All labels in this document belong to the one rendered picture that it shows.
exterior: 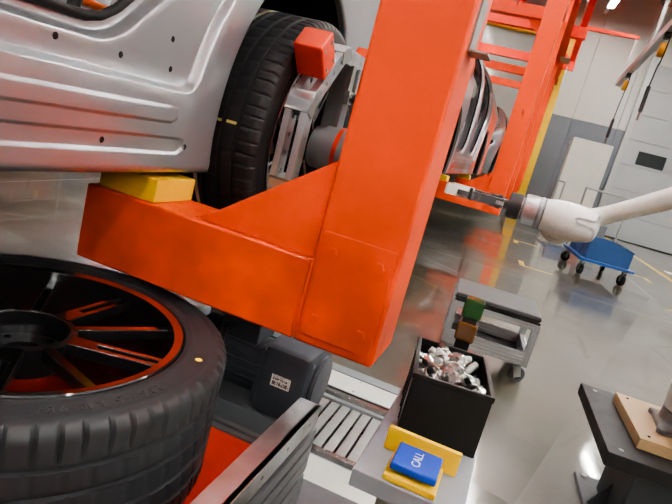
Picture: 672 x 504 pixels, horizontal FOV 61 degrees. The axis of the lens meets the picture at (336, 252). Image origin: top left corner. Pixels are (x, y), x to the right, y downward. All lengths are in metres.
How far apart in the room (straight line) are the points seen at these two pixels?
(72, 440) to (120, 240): 0.57
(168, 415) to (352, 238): 0.43
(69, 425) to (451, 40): 0.79
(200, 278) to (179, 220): 0.12
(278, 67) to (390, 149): 0.51
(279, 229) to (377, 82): 0.32
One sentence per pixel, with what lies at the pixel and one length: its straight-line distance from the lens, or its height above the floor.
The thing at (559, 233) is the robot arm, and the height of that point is 0.79.
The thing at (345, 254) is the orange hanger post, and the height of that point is 0.71.
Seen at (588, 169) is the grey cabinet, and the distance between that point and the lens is 13.14.
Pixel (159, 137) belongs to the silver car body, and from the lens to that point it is 1.19.
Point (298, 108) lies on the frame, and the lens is 1.41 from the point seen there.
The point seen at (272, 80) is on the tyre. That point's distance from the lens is 1.41.
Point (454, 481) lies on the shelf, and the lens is 0.97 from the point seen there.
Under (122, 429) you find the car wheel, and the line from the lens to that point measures 0.82.
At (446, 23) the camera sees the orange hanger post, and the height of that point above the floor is 1.12.
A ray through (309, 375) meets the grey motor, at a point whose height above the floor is 0.37.
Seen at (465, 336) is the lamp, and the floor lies 0.58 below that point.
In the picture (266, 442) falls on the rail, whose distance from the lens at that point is 1.03.
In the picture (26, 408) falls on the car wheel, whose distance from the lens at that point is 0.82.
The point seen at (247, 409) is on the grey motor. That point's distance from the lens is 1.43.
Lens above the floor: 0.93
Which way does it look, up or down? 12 degrees down
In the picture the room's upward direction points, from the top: 15 degrees clockwise
